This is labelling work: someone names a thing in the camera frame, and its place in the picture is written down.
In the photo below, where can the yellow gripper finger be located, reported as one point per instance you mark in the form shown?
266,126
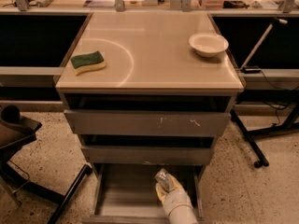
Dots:
173,183
161,193

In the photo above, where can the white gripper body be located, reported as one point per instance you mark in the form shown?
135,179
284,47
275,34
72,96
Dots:
174,198

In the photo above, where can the silver redbull can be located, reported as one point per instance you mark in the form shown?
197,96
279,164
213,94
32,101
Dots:
162,178

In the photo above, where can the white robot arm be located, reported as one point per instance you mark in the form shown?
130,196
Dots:
182,220

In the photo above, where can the middle grey drawer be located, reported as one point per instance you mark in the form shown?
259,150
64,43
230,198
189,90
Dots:
148,150

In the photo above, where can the grey drawer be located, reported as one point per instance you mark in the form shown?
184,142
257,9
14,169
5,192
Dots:
125,194
147,115
148,150

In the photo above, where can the bottom grey drawer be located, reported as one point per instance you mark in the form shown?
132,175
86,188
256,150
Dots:
125,194

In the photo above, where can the top grey drawer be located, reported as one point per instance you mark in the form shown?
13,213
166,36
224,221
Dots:
147,115

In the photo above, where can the grey drawer cabinet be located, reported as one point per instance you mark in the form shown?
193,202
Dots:
148,53

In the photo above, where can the black wheeled stand right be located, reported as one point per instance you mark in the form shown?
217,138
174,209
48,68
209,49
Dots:
289,125

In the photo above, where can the white pole with black base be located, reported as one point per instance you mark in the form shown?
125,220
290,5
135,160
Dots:
244,67

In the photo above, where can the white bowl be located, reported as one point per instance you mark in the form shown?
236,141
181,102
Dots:
208,45

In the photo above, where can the green yellow sponge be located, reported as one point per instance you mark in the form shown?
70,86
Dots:
87,62

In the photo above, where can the black stand left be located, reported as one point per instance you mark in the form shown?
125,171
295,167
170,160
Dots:
52,161

